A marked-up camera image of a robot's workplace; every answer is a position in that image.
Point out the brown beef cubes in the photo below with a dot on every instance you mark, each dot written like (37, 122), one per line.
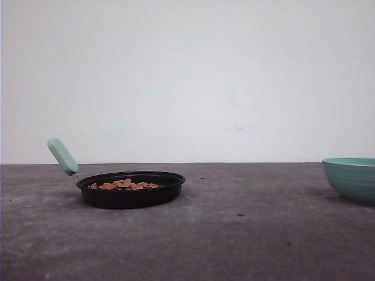
(126, 184)

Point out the black pan with green handle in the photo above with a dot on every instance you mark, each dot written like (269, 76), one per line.
(170, 184)

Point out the teal green bowl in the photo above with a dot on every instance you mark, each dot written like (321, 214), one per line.
(351, 177)

